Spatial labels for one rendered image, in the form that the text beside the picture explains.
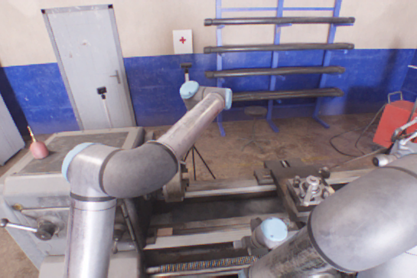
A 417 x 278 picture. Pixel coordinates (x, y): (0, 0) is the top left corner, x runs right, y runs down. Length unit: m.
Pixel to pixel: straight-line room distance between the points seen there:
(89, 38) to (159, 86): 1.36
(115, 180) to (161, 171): 0.10
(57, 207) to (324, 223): 1.05
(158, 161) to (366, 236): 0.40
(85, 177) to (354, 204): 0.53
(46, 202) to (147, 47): 3.28
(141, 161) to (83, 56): 3.90
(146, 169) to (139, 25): 3.65
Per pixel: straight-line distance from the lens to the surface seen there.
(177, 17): 3.98
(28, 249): 1.51
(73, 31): 4.34
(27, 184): 1.19
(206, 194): 1.52
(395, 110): 3.92
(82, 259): 0.66
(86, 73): 4.39
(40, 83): 4.89
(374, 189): 0.38
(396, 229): 0.38
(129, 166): 0.51
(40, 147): 1.26
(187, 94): 0.97
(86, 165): 0.57
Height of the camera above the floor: 1.90
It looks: 30 degrees down
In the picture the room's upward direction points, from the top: 2 degrees counter-clockwise
